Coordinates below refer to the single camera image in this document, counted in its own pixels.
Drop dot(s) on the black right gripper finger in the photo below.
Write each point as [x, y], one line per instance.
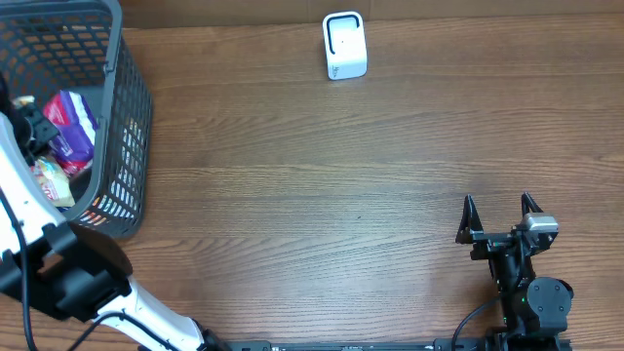
[529, 205]
[470, 225]

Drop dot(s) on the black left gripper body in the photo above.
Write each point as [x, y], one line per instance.
[34, 132]

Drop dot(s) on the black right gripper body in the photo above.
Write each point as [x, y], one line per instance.
[488, 245]

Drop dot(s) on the purple red snack pack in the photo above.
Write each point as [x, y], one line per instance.
[74, 146]

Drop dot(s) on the yellow snack bag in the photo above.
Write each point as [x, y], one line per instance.
[53, 181]

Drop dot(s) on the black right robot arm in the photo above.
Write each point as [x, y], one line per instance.
[534, 309]

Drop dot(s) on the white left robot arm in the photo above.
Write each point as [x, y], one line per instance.
[67, 271]

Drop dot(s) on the white barcode scanner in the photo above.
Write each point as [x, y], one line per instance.
[345, 45]

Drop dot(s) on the dark grey plastic basket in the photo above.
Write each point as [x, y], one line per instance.
[78, 46]

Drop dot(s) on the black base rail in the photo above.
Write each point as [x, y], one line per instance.
[341, 346]

